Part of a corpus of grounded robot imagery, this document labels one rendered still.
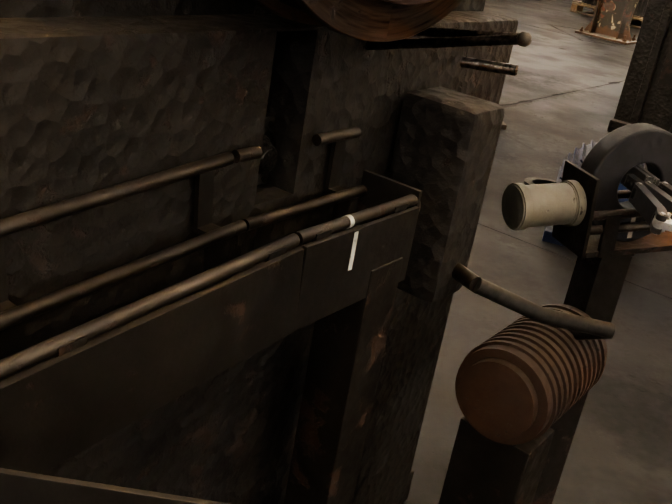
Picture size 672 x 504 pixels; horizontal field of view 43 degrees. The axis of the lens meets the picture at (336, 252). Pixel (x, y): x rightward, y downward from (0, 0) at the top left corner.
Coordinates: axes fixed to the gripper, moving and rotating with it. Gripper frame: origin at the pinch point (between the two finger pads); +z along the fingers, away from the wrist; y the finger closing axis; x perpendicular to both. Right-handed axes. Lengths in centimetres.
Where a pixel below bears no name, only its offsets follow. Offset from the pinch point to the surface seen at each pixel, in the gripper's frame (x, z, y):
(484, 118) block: 8.2, -5.2, -27.4
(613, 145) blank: 4.5, -0.6, -5.7
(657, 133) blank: 6.6, -0.8, 0.0
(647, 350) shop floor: -77, 66, 83
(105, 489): 5, -54, -71
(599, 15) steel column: -111, 694, 488
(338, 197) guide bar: -0.3, -9.0, -44.0
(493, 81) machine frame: 6.2, 16.1, -15.0
